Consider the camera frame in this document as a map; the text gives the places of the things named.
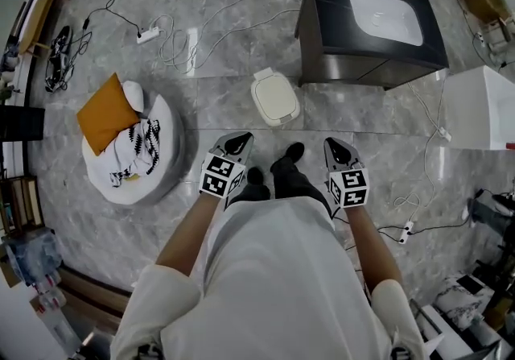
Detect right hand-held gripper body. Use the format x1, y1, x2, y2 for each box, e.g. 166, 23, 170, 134
327, 162, 370, 209

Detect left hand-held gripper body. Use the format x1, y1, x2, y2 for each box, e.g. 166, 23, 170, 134
198, 151, 248, 200

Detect beige plastic bin lid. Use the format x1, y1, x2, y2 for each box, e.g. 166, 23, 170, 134
250, 69, 301, 125

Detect person's left forearm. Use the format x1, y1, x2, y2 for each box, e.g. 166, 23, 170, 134
155, 190, 225, 283

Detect person's right forearm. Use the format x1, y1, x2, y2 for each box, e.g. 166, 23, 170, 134
345, 205, 404, 296

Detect person's black right shoe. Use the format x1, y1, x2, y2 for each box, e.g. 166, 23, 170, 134
281, 141, 306, 164

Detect person's dark trousers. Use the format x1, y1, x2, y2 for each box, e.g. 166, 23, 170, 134
225, 158, 333, 219

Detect grey round floor cushion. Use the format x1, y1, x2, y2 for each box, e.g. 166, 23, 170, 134
80, 84, 187, 207

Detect white power strip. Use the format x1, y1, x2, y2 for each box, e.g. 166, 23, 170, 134
135, 27, 167, 45
398, 221, 416, 245

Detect black and white patterned blanket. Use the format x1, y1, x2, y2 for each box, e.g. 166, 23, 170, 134
109, 118, 163, 188

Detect dark vanity cabinet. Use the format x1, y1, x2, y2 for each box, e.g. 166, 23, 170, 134
294, 0, 450, 91

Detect small white pillow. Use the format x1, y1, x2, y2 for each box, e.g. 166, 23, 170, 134
121, 81, 146, 114

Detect person's white shirt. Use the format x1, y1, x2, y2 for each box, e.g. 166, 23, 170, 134
109, 196, 428, 360

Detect orange pillow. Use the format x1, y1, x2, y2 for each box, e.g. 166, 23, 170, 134
76, 72, 142, 157

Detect white box table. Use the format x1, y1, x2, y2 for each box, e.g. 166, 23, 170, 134
442, 64, 515, 152

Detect white sink basin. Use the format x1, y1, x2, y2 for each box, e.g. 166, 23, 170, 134
347, 0, 425, 47

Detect marble pattern slab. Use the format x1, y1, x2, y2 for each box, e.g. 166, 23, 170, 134
434, 275, 496, 332

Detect brown slatted wooden panel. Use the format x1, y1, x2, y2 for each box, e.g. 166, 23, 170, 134
60, 265, 134, 320

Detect wooden bookshelf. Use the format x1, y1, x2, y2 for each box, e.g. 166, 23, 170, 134
0, 174, 45, 237

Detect black monitor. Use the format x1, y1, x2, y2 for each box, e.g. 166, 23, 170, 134
0, 105, 47, 143

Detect clear plastic bag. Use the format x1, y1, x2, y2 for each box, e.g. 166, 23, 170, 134
1, 226, 64, 288

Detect red label plastic bottle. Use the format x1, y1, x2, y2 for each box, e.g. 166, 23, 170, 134
31, 273, 62, 296
37, 293, 68, 316

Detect wooden bench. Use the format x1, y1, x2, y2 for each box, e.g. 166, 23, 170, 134
17, 0, 72, 60

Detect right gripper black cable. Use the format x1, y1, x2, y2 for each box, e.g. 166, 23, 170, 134
329, 205, 352, 227

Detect thin white cable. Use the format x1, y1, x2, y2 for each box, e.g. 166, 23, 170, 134
393, 81, 452, 211

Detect black floor cable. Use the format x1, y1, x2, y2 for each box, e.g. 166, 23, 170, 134
333, 212, 472, 239

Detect white coiled cable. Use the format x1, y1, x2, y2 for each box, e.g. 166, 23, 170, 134
158, 0, 307, 74

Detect black power cable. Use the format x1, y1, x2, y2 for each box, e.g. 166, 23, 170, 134
81, 0, 142, 39

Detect black strap gear pile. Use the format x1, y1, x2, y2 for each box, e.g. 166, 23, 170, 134
43, 24, 94, 93

